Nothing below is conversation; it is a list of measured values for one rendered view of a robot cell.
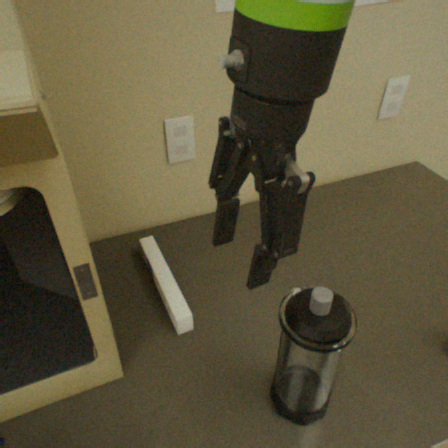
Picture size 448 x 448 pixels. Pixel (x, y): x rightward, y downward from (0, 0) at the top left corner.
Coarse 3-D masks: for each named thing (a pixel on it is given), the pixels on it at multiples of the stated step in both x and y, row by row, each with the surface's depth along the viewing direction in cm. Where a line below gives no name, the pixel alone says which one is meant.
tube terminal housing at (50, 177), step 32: (0, 0) 36; (0, 32) 37; (32, 64) 42; (64, 192) 49; (64, 224) 51; (96, 288) 60; (96, 320) 64; (96, 352) 71; (32, 384) 67; (64, 384) 70; (96, 384) 74; (0, 416) 69
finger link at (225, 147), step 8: (224, 120) 44; (224, 128) 44; (224, 136) 45; (224, 144) 46; (232, 144) 46; (216, 152) 47; (224, 152) 47; (232, 152) 47; (216, 160) 48; (224, 160) 48; (216, 168) 48; (224, 168) 49; (216, 176) 49; (208, 184) 51; (216, 184) 50
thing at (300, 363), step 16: (304, 288) 62; (352, 320) 57; (352, 336) 55; (288, 352) 60; (304, 352) 57; (336, 352) 57; (288, 368) 62; (304, 368) 59; (320, 368) 59; (336, 368) 61; (288, 384) 64; (304, 384) 62; (320, 384) 62; (288, 400) 66; (304, 400) 65; (320, 400) 65
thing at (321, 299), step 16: (320, 288) 56; (288, 304) 59; (304, 304) 58; (320, 304) 55; (336, 304) 58; (288, 320) 57; (304, 320) 55; (320, 320) 55; (336, 320) 55; (304, 336) 55; (320, 336) 54; (336, 336) 55
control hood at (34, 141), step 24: (0, 72) 34; (24, 72) 34; (0, 96) 30; (24, 96) 30; (0, 120) 31; (24, 120) 32; (48, 120) 40; (0, 144) 36; (24, 144) 37; (48, 144) 39
